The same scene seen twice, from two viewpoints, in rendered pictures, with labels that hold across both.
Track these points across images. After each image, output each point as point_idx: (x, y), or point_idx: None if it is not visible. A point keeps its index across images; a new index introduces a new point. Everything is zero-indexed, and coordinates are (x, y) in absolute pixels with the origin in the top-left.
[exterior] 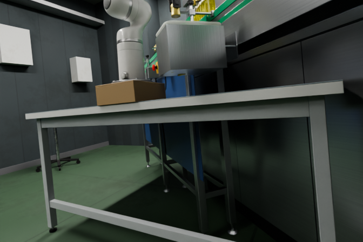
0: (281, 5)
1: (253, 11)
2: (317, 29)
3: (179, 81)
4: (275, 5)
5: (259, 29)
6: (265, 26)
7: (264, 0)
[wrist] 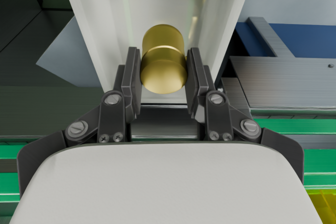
0: (6, 104)
1: (62, 118)
2: None
3: (333, 45)
4: (14, 108)
5: (62, 92)
6: (49, 91)
7: (27, 123)
